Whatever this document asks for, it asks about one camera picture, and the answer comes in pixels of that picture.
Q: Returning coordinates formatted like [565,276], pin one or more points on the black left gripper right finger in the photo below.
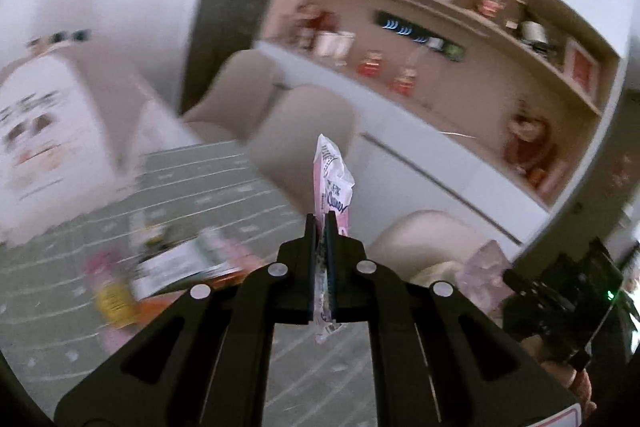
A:
[437,360]

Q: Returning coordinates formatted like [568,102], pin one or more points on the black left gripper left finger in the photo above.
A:
[204,361]

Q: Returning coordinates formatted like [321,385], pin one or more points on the translucent trash bag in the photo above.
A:
[479,278]

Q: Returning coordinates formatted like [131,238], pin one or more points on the orange paper bag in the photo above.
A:
[150,308]

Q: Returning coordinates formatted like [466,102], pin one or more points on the pink kleenex tissue pack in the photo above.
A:
[333,186]

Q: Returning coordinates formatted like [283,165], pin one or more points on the green checkered tablecloth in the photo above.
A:
[53,334]

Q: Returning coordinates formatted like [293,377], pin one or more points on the pink yellow snack wrapper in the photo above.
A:
[113,299]

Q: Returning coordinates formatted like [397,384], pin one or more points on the beige chair near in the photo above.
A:
[422,239]

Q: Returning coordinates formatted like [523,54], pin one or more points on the beige chair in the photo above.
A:
[422,239]
[238,99]
[283,147]

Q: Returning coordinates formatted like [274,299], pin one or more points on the green white snack bag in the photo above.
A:
[208,256]

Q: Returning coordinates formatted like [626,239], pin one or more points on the red doll large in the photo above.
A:
[534,155]

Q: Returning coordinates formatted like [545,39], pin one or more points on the white sideboard cabinet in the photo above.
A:
[404,162]

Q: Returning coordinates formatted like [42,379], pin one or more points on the beige chair middle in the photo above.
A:
[283,147]

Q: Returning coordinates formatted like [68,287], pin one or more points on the beige chair far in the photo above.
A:
[238,99]

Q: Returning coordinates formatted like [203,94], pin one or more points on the small red figurine right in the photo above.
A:
[403,83]

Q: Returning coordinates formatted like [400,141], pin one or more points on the small red figurine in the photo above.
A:
[403,83]
[371,64]

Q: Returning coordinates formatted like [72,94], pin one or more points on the white cartoon food cover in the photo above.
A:
[76,124]

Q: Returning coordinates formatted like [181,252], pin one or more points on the small red figurine left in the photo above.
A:
[371,64]

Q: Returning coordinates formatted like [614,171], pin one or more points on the black power strip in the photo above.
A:
[419,35]

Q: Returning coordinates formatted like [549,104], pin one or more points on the white cup right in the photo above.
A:
[344,42]

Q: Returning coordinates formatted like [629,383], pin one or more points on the white cup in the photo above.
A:
[325,43]
[344,42]

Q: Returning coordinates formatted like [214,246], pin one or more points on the white cup left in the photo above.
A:
[325,43]

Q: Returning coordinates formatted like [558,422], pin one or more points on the wooden wall shelf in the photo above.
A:
[537,57]

